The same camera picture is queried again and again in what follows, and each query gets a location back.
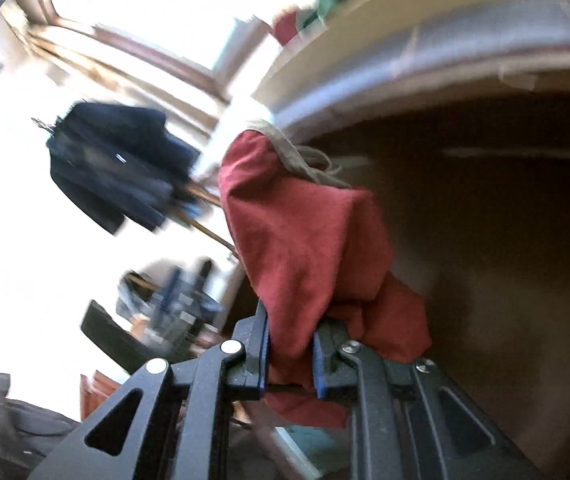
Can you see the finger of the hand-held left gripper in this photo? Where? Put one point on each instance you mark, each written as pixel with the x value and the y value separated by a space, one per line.
pixel 172 290

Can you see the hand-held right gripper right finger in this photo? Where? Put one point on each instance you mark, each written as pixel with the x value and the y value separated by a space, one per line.
pixel 327 365

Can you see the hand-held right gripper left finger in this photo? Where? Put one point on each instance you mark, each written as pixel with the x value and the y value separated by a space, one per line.
pixel 255 365

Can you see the dark red underwear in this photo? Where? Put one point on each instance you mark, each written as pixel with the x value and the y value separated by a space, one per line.
pixel 305 250

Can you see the shallow wooden tray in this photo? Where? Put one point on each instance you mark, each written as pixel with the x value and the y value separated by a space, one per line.
pixel 415 20

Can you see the blue-grey clothing pile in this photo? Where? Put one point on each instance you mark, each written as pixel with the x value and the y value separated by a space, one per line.
pixel 135 292

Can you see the reddish wooden cabinet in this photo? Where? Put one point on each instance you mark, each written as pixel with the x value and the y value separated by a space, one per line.
pixel 97 395

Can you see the wooden coat rack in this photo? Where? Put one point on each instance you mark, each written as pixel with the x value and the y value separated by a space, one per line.
pixel 217 238

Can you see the dark navy jacket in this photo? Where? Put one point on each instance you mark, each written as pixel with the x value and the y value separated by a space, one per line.
pixel 115 170

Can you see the dark grey cloth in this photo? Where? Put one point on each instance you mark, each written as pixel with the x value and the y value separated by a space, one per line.
pixel 10 425

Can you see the dark wooden dresser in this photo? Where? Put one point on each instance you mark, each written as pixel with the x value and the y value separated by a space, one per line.
pixel 490 235

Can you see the window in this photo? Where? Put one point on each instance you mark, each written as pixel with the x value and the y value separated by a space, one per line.
pixel 140 10

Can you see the blue checked tablecloth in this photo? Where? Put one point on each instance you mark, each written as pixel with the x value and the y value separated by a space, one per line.
pixel 465 42

